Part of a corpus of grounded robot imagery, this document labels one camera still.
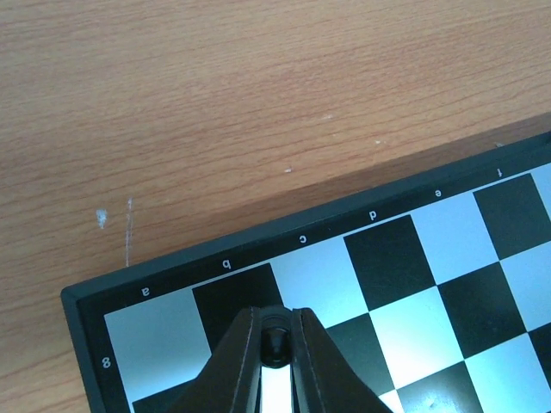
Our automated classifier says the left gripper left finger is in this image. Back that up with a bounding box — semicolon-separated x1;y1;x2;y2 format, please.
165;305;263;413

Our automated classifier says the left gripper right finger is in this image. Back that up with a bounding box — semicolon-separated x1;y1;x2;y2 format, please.
290;308;390;412

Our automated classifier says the black pawn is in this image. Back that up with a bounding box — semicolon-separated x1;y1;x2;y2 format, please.
260;305;292;369

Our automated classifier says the black and silver chessboard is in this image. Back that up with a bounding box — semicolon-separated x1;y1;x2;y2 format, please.
61;133;550;412

